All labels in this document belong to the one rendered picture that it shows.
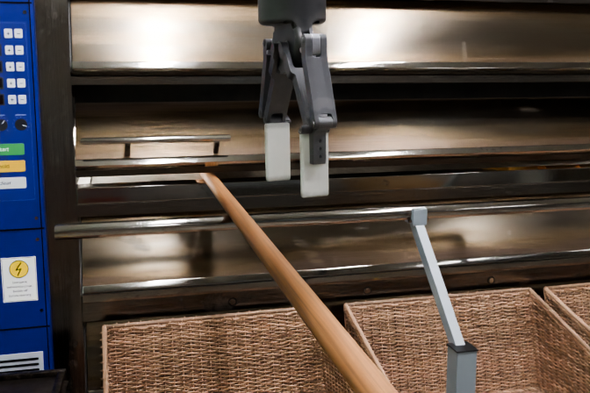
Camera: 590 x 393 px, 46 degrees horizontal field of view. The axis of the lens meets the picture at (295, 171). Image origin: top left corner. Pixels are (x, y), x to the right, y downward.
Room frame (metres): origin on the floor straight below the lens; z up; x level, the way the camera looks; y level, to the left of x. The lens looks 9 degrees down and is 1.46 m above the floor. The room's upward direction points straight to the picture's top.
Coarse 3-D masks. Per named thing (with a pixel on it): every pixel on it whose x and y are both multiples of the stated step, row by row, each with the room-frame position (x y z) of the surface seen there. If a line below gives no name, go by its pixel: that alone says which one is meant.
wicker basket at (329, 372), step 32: (160, 320) 1.63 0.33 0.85; (192, 320) 1.64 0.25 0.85; (224, 320) 1.66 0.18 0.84; (256, 320) 1.68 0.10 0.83; (288, 320) 1.70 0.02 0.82; (128, 352) 1.59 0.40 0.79; (160, 352) 1.61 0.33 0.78; (192, 352) 1.63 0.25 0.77; (224, 352) 1.65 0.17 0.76; (256, 352) 1.66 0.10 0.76; (288, 352) 1.68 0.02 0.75; (320, 352) 1.70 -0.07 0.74; (160, 384) 1.59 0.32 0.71; (192, 384) 1.60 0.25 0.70; (224, 384) 1.62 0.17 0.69; (256, 384) 1.64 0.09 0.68; (288, 384) 1.66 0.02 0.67; (320, 384) 1.68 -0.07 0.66
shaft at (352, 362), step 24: (216, 192) 1.46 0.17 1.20; (240, 216) 1.20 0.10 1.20; (264, 240) 1.02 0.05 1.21; (264, 264) 0.95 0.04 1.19; (288, 264) 0.90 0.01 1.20; (288, 288) 0.82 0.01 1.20; (312, 312) 0.73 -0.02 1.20; (336, 336) 0.66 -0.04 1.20; (336, 360) 0.62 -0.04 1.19; (360, 360) 0.60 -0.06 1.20; (360, 384) 0.56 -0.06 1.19; (384, 384) 0.55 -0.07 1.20
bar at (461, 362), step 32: (64, 224) 1.27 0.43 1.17; (96, 224) 1.27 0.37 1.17; (128, 224) 1.29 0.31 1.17; (160, 224) 1.30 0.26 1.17; (192, 224) 1.31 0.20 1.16; (224, 224) 1.33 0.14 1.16; (256, 224) 1.34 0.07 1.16; (288, 224) 1.36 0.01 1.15; (320, 224) 1.38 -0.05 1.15; (416, 224) 1.42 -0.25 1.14; (448, 320) 1.27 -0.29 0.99; (448, 352) 1.24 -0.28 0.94; (448, 384) 1.23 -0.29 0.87
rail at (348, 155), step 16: (576, 144) 1.84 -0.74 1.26; (80, 160) 1.53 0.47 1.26; (96, 160) 1.53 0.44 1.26; (112, 160) 1.54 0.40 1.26; (128, 160) 1.55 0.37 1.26; (144, 160) 1.56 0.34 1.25; (160, 160) 1.56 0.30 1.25; (176, 160) 1.57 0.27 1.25; (192, 160) 1.58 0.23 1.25; (208, 160) 1.59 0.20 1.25; (224, 160) 1.60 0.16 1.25; (240, 160) 1.60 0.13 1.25; (256, 160) 1.61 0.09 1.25; (336, 160) 1.67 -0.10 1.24; (352, 160) 1.68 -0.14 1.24; (368, 160) 1.69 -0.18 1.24; (384, 160) 1.70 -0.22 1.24
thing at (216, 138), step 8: (144, 136) 1.56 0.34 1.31; (152, 136) 1.56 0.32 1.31; (160, 136) 1.56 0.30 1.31; (168, 136) 1.57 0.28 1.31; (176, 136) 1.57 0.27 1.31; (184, 136) 1.58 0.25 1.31; (192, 136) 1.58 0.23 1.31; (200, 136) 1.58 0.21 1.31; (208, 136) 1.59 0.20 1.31; (216, 136) 1.59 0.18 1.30; (224, 136) 1.60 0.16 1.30; (88, 144) 1.52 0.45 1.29; (96, 144) 1.53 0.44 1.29; (104, 144) 1.53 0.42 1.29; (112, 144) 1.54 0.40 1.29; (128, 144) 1.55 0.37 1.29; (216, 144) 1.60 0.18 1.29; (128, 152) 1.57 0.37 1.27; (216, 152) 1.62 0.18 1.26
